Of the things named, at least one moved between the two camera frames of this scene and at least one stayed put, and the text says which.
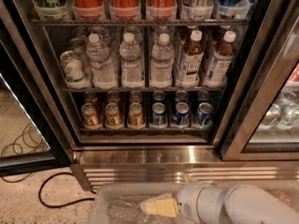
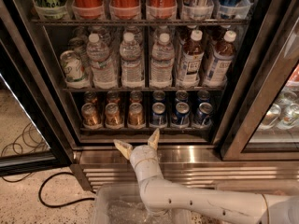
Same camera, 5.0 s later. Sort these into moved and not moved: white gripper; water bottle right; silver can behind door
Moved: white gripper
Not moved: water bottle right; silver can behind door
